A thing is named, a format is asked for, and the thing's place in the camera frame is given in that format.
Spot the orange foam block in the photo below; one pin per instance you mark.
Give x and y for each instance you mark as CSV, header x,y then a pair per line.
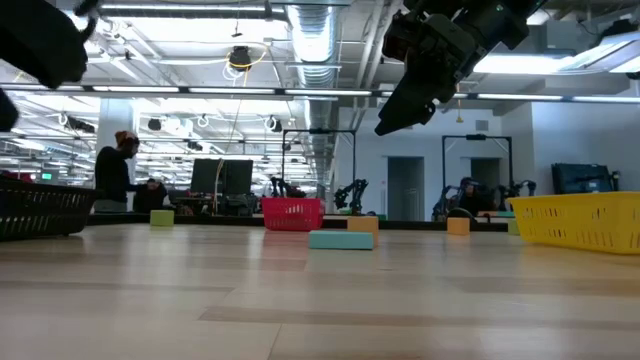
x,y
364,223
458,226

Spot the blue foam block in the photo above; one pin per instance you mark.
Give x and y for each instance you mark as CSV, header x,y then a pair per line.
x,y
341,240

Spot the black background robot arm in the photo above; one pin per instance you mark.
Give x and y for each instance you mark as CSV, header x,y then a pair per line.
x,y
517,191
352,192
285,189
445,200

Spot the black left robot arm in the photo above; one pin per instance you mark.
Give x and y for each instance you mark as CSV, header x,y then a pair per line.
x,y
35,40

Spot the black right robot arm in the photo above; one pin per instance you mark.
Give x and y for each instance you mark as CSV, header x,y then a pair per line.
x,y
505,20

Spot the grey door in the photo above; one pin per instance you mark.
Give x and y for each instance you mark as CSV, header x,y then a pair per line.
x,y
405,187
485,175

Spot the person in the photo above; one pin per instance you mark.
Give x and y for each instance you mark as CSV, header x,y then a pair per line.
x,y
150,197
472,197
112,170

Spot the bright ceiling light panel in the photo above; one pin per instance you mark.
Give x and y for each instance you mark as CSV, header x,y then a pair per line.
x,y
550,64

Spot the small green foam block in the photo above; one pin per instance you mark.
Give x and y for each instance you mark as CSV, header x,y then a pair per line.
x,y
513,227

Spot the red plastic basket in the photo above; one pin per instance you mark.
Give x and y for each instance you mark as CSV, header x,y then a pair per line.
x,y
292,214

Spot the black ceiling device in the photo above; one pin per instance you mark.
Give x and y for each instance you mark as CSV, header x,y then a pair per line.
x,y
240,57

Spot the black computer monitor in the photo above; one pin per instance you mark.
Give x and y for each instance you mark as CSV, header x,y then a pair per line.
x,y
239,176
205,175

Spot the long ceiling light strip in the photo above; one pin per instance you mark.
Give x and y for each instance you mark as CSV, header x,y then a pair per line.
x,y
225,90

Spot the yellow plastic basket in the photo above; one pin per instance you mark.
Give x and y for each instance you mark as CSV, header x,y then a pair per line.
x,y
580,220

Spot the white building column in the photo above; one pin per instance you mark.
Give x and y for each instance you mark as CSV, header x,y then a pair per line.
x,y
112,117

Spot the black plastic basket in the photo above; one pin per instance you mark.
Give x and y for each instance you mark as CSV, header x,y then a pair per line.
x,y
40,210

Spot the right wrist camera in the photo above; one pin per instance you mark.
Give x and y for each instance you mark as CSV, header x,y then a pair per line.
x,y
400,35

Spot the black gantry frame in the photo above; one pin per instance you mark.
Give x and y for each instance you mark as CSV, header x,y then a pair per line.
x,y
475,136
320,131

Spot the wall vent grille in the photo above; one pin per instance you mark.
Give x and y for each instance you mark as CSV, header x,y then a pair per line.
x,y
481,125

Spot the silver ceiling air duct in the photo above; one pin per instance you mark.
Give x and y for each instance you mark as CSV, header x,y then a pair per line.
x,y
315,45

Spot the black wall screen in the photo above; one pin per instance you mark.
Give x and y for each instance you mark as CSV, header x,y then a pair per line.
x,y
580,178

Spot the black aluminium table frame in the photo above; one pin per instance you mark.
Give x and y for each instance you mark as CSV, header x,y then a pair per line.
x,y
210,219

